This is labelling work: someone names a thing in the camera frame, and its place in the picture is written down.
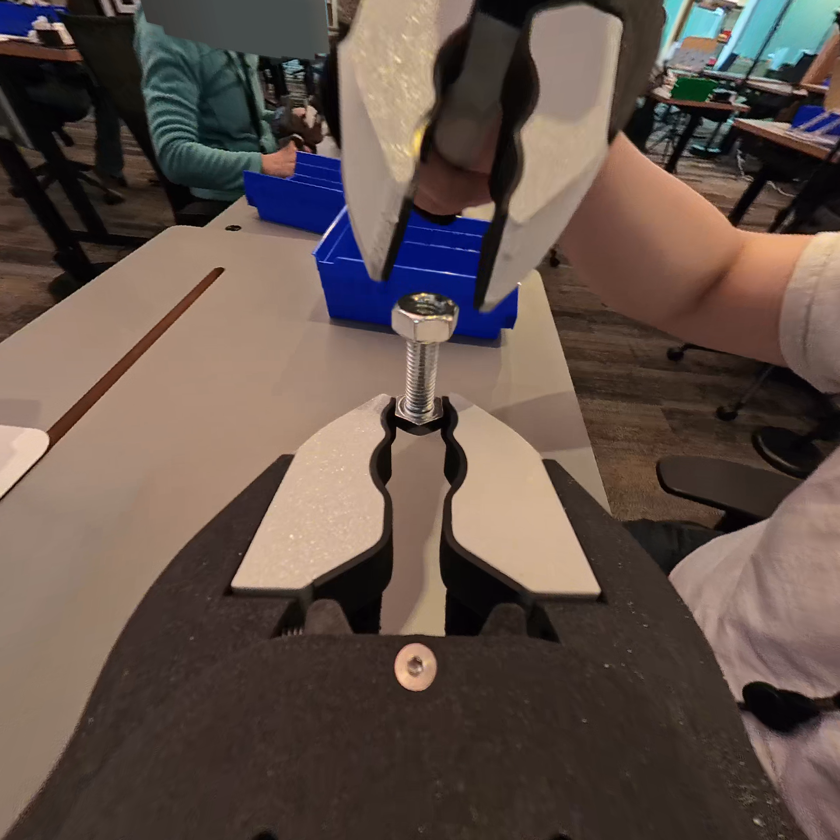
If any silver hex nut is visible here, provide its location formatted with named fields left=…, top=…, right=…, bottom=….
left=393, top=399, right=448, bottom=429

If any black desk chair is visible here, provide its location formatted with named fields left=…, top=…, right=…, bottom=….
left=655, top=455, right=805, bottom=529

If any black shoulder strap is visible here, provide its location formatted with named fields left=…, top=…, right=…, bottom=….
left=741, top=679, right=840, bottom=735

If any green box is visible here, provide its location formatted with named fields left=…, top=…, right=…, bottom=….
left=671, top=75, right=721, bottom=105

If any wooden desk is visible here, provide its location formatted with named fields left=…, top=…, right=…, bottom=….
left=649, top=84, right=752, bottom=174

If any white board stand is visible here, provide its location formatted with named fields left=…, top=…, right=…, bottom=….
left=0, top=423, right=52, bottom=501

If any person's right forearm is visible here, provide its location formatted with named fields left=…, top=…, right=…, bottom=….
left=523, top=132, right=817, bottom=384

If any blue plastic bin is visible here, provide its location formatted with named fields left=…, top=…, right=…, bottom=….
left=243, top=150, right=350, bottom=236
left=314, top=204, right=521, bottom=346
left=0, top=0, right=69, bottom=39

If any silver hex bolt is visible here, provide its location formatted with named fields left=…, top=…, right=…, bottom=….
left=390, top=292, right=462, bottom=410

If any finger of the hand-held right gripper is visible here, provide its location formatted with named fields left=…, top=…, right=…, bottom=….
left=338, top=0, right=455, bottom=284
left=474, top=0, right=626, bottom=313

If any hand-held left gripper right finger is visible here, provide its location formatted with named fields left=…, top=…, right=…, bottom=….
left=439, top=395, right=603, bottom=635

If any person's right hand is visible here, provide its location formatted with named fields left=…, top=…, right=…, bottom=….
left=413, top=125, right=529, bottom=221

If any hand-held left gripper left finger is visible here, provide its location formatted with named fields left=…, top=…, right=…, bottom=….
left=229, top=395, right=396, bottom=634

